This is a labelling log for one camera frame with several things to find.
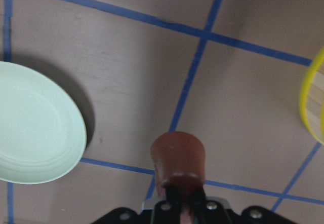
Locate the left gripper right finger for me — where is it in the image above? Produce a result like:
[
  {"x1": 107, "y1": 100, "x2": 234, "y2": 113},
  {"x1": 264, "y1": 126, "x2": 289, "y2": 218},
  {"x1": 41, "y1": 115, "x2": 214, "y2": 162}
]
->
[{"x1": 193, "y1": 187, "x2": 207, "y2": 209}]

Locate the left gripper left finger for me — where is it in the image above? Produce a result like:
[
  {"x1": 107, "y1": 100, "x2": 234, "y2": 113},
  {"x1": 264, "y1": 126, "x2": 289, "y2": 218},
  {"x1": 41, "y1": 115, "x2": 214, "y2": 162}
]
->
[{"x1": 165, "y1": 186, "x2": 182, "y2": 208}]

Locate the brown steamed bun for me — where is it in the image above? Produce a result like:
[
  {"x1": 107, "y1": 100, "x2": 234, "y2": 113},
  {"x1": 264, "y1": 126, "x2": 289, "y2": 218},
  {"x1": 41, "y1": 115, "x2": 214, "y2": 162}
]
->
[{"x1": 150, "y1": 131, "x2": 206, "y2": 203}]

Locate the yellow steamer layer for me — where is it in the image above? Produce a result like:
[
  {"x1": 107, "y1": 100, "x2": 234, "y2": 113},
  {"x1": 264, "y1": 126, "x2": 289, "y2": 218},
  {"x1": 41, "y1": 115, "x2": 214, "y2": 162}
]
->
[{"x1": 299, "y1": 49, "x2": 323, "y2": 144}]

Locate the light green plate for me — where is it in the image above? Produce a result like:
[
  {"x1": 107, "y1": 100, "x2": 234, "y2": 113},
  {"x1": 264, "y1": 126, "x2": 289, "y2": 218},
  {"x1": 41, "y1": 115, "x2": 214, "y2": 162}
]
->
[{"x1": 1, "y1": 62, "x2": 87, "y2": 184}]

